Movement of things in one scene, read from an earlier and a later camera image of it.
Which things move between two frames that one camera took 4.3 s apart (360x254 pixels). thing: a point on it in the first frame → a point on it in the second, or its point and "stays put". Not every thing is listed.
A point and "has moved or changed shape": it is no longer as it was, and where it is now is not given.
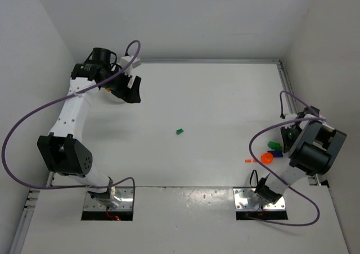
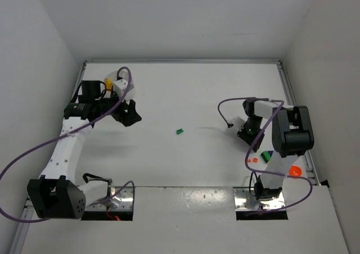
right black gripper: (285, 137) → (249, 136)
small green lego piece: (179, 131) stays put
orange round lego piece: (267, 158) has moved or changed shape
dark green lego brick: (275, 145) has moved or changed shape
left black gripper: (124, 85) → (121, 112)
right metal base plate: (246, 198) stays put
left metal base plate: (126, 204) stays put
